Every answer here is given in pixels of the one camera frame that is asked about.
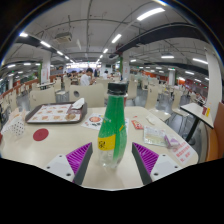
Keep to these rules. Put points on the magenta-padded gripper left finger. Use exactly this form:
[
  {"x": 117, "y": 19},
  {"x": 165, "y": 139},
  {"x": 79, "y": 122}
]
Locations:
[{"x": 79, "y": 156}]

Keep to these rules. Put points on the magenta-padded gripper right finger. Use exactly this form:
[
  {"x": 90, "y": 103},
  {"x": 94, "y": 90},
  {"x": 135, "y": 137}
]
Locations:
[{"x": 146, "y": 156}]

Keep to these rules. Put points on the green-labelled clear drink bottle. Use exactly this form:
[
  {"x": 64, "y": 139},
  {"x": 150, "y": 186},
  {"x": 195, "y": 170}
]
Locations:
[{"x": 113, "y": 123}]

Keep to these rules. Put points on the clear plastic packet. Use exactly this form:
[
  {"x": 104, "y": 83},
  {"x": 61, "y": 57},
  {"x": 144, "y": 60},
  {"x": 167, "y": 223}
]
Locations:
[{"x": 154, "y": 136}]

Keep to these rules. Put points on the small red sachet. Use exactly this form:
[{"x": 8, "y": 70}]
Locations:
[{"x": 137, "y": 124}]

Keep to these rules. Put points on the white leaflet with red print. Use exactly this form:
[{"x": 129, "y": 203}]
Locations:
[{"x": 184, "y": 151}]

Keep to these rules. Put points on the colourful printed paper sheet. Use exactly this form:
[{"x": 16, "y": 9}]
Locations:
[{"x": 92, "y": 120}]

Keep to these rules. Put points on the flat round red coaster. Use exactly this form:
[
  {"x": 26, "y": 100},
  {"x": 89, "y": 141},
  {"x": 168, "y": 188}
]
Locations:
[{"x": 40, "y": 134}]

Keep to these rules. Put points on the dark food tray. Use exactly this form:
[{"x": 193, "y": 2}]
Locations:
[{"x": 53, "y": 113}]

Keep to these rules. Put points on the crumpled white napkin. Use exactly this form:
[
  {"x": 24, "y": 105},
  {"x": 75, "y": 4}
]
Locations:
[{"x": 78, "y": 103}]

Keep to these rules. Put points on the group of beige chairs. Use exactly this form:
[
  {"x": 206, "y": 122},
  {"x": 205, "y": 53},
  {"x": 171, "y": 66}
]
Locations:
[{"x": 151, "y": 95}]

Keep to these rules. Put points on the beige wooden chair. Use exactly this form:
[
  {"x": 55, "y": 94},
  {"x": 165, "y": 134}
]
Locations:
[
  {"x": 42, "y": 97},
  {"x": 90, "y": 94}
]

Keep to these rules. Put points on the beige table with black leg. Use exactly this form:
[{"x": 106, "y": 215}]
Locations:
[{"x": 196, "y": 111}]

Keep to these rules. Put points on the white polka-dot mug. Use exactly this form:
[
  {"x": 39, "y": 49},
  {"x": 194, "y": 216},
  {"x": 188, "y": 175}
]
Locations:
[{"x": 16, "y": 126}]

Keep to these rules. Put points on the orange wooden chair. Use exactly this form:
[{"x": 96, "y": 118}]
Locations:
[{"x": 216, "y": 136}]

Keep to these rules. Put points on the person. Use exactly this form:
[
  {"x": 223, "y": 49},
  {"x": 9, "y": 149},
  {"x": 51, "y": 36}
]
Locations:
[
  {"x": 86, "y": 79},
  {"x": 199, "y": 97}
]

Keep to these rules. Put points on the ceiling air conditioner unit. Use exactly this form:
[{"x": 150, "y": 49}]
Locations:
[{"x": 63, "y": 37}]

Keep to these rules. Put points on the group of ceiling lights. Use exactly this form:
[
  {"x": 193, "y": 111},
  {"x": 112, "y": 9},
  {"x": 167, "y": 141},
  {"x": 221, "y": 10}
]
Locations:
[{"x": 150, "y": 13}]

